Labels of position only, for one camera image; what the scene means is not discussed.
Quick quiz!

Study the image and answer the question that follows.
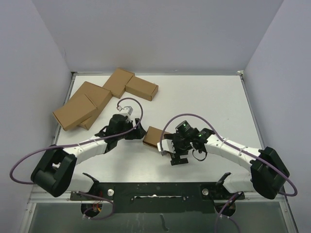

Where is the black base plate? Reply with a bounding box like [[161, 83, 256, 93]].
[[70, 178, 233, 217]]

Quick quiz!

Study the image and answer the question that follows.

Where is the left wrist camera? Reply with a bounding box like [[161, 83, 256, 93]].
[[118, 106, 133, 117]]

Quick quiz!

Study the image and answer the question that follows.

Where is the cardboard box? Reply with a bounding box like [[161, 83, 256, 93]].
[[68, 82, 112, 130], [125, 76, 158, 101], [53, 94, 97, 131], [103, 68, 135, 99], [143, 126, 162, 149]]

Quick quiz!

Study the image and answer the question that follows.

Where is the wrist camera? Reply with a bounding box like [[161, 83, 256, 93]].
[[157, 139, 175, 155], [118, 106, 133, 117]]

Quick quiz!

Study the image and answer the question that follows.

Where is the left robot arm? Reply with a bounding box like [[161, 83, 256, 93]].
[[31, 114, 146, 200]]

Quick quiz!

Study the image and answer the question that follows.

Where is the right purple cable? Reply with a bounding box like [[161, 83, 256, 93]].
[[159, 113, 298, 233]]

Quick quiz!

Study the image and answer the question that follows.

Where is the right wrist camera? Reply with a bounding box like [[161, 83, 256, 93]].
[[157, 139, 175, 155]]

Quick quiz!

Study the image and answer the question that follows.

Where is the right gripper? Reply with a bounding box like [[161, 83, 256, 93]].
[[164, 133, 192, 165]]

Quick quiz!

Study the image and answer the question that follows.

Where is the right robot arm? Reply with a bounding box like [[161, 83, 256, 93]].
[[158, 121, 290, 200]]

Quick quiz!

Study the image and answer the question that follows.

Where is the folded cardboard box front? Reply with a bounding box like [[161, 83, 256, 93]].
[[53, 94, 97, 131]]

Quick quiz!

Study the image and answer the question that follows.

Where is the aluminium table frame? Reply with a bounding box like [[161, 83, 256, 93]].
[[19, 70, 298, 233]]

